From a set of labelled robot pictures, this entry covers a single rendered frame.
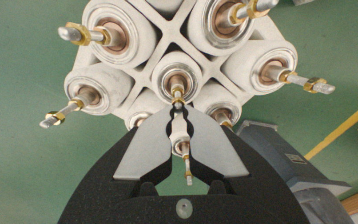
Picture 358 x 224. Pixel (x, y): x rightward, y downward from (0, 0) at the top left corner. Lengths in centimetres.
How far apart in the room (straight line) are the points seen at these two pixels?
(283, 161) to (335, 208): 13
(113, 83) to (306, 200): 57
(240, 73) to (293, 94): 48
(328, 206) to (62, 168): 121
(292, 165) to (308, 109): 36
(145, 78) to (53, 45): 39
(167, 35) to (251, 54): 16
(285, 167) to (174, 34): 50
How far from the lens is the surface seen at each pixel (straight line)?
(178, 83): 19
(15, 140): 105
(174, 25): 28
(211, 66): 29
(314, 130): 96
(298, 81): 22
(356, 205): 204
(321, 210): 53
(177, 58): 21
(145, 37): 21
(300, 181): 49
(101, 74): 26
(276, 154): 56
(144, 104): 25
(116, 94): 26
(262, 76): 26
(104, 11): 23
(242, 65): 25
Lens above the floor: 46
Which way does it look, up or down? 59 degrees down
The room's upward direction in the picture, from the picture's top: 177 degrees clockwise
